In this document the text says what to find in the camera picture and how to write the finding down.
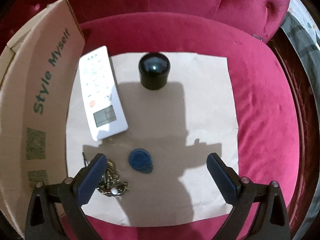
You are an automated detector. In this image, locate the blue key fob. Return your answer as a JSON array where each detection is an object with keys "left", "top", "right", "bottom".
[{"left": 128, "top": 148, "right": 153, "bottom": 174}]

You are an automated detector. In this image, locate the brown cardboard box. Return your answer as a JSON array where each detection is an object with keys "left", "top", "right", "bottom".
[{"left": 1, "top": 0, "right": 85, "bottom": 236}]

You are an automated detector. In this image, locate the bunch of metal keys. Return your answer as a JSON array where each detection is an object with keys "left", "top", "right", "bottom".
[{"left": 97, "top": 159, "right": 129, "bottom": 198}]

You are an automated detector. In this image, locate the beige paper sheet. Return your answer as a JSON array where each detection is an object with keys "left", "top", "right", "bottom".
[{"left": 66, "top": 53, "right": 239, "bottom": 226}]

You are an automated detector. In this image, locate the white remote control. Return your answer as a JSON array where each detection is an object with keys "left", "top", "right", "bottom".
[{"left": 79, "top": 46, "right": 128, "bottom": 141}]

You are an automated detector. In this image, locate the black domed bottle cap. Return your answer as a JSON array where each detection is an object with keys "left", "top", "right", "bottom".
[{"left": 138, "top": 52, "right": 171, "bottom": 90}]

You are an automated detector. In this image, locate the red velvet tufted armchair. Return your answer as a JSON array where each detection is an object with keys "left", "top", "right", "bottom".
[{"left": 0, "top": 0, "right": 308, "bottom": 240}]

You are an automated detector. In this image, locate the grey patterned cloth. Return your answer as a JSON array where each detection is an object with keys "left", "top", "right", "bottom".
[{"left": 280, "top": 0, "right": 319, "bottom": 112}]

